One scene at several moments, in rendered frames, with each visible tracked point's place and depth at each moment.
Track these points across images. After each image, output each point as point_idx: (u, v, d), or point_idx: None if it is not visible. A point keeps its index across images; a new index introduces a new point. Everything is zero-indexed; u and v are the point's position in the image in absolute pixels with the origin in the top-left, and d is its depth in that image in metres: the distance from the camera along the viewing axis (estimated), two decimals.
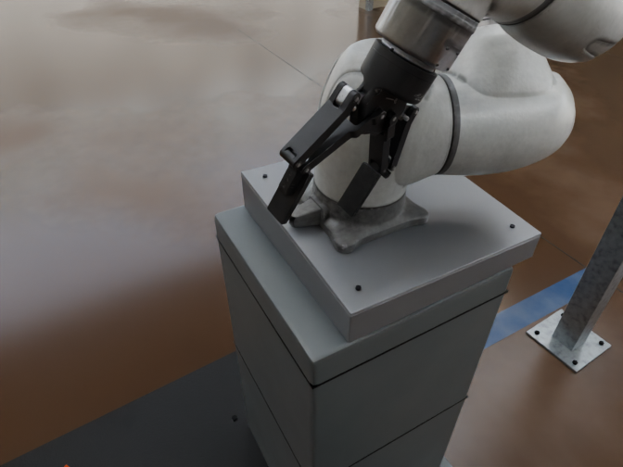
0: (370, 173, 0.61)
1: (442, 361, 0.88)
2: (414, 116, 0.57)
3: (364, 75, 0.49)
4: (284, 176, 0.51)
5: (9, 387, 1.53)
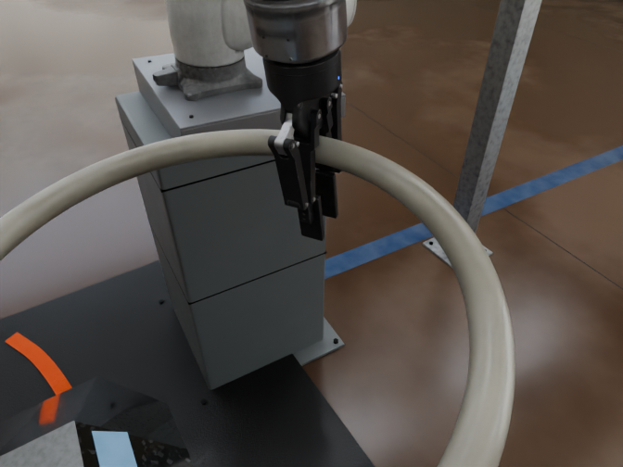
0: None
1: (285, 203, 1.15)
2: (271, 147, 0.47)
3: None
4: None
5: None
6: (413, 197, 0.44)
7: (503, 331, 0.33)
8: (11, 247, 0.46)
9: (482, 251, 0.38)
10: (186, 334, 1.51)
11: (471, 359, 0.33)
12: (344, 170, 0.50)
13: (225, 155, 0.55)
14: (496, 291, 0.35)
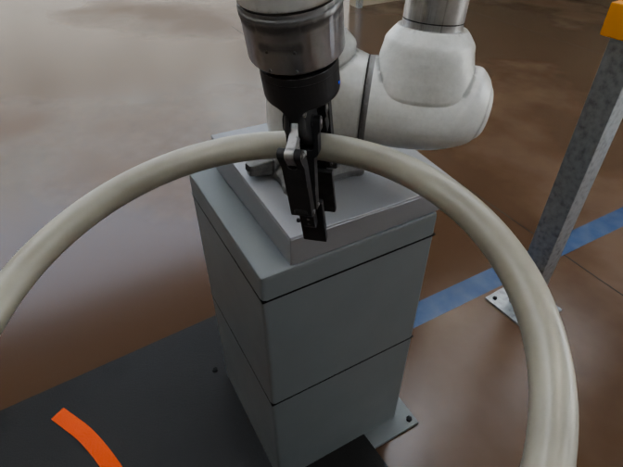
0: None
1: (381, 296, 1.03)
2: (279, 159, 0.46)
3: None
4: None
5: (12, 345, 1.69)
6: (427, 185, 0.45)
7: (551, 308, 0.35)
8: (18, 304, 0.43)
9: (509, 231, 0.40)
10: (250, 415, 1.39)
11: (527, 340, 0.34)
12: (347, 164, 0.50)
13: (218, 165, 0.52)
14: (533, 269, 0.37)
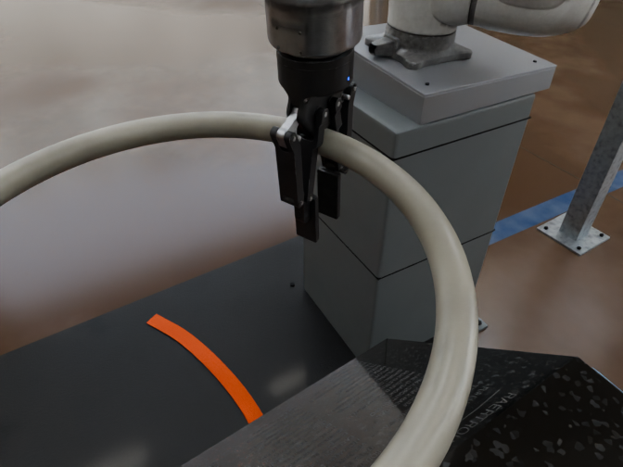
0: None
1: (479, 176, 1.14)
2: (273, 138, 0.47)
3: None
4: None
5: (97, 266, 1.80)
6: (331, 145, 0.50)
7: (444, 220, 0.40)
8: None
9: (403, 170, 0.46)
10: (335, 315, 1.50)
11: (427, 247, 0.39)
12: (257, 137, 0.54)
13: (132, 146, 0.54)
14: (426, 195, 0.43)
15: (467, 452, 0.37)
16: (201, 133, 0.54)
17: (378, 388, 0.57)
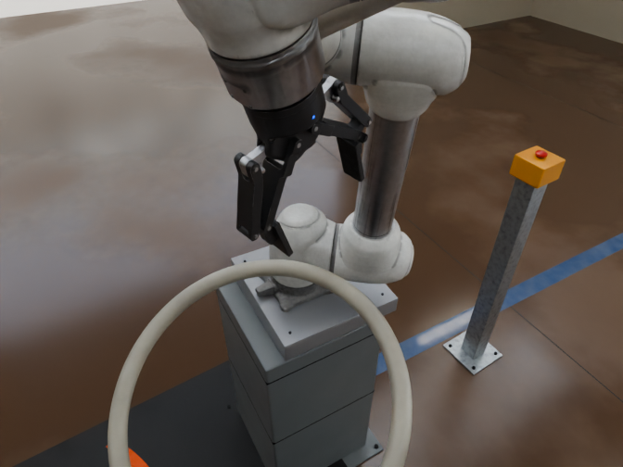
0: None
1: (348, 370, 1.50)
2: (236, 164, 0.46)
3: None
4: (360, 143, 0.58)
5: (69, 385, 2.15)
6: (353, 304, 0.79)
7: (404, 386, 0.70)
8: (136, 380, 0.81)
9: (391, 338, 0.74)
10: (257, 444, 1.86)
11: (392, 403, 0.70)
12: (311, 282, 0.84)
13: (235, 282, 0.87)
14: (400, 363, 0.72)
15: None
16: (276, 275, 0.86)
17: None
